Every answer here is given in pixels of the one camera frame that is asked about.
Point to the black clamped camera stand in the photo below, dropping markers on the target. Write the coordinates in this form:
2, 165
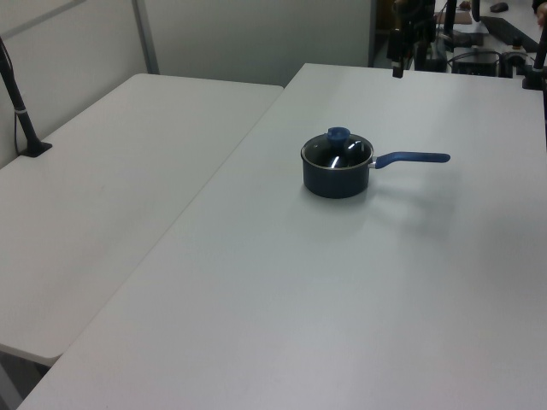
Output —
532, 79

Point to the black computer mouse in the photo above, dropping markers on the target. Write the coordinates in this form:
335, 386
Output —
499, 7

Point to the glass lid blue knob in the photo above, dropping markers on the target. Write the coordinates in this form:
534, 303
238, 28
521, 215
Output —
337, 135

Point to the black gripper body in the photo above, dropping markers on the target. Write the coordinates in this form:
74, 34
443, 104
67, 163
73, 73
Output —
412, 15

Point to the black equipment box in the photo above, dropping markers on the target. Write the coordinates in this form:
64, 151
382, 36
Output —
475, 63

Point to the black keyboard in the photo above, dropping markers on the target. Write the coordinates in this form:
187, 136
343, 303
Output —
508, 30

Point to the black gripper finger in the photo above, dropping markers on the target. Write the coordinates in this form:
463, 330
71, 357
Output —
421, 53
397, 47

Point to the black upright post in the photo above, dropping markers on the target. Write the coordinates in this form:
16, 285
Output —
449, 21

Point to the black camera stand pole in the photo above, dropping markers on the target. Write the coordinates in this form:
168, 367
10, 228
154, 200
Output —
25, 124

